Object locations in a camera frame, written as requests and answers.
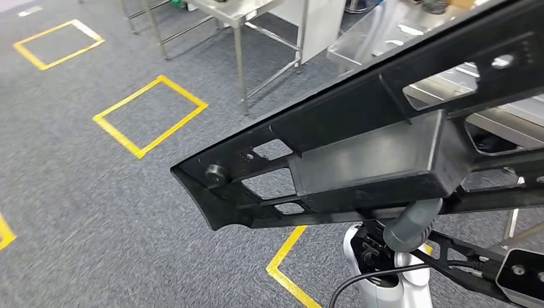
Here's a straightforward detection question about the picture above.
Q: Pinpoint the black plastic plate frame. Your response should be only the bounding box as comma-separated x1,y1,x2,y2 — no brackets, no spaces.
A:
169,0,544,232

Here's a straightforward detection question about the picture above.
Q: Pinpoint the stainless steel workbench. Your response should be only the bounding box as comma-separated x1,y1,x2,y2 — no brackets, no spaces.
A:
326,0,544,239

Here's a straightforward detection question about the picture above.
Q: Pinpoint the yellow floor tape square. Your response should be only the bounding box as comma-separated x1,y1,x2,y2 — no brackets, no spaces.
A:
265,225,434,308

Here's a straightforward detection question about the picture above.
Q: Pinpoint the white cabinet panel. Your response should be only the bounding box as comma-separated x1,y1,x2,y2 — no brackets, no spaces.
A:
268,0,347,65

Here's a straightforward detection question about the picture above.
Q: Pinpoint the stainless steel side table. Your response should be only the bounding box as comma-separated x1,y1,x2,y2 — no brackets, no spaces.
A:
121,0,309,115

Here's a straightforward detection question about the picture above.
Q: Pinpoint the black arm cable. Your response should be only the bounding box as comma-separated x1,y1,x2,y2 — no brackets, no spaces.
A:
328,263,431,308

